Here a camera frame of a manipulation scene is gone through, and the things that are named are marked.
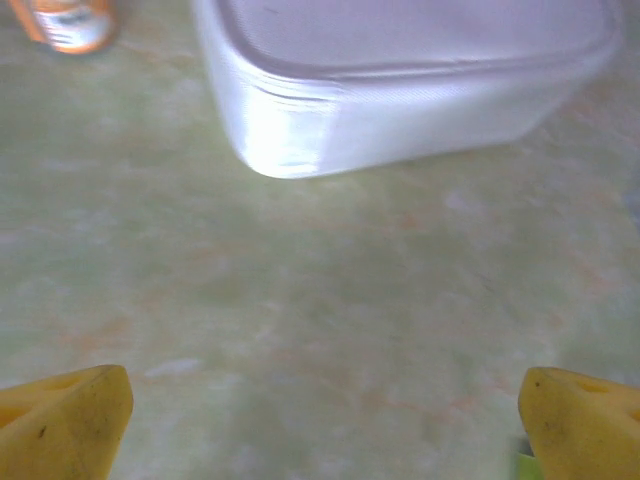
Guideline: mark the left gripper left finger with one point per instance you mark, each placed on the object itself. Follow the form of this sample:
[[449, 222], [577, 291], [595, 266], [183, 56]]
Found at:
[[65, 430]]

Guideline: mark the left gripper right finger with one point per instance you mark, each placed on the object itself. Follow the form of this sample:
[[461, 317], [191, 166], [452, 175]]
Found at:
[[585, 430]]

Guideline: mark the white zip case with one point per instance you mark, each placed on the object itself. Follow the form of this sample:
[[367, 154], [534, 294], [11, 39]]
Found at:
[[400, 100]]

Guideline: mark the orange labelled pill bottle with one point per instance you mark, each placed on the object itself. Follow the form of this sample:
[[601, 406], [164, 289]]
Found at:
[[70, 25]]

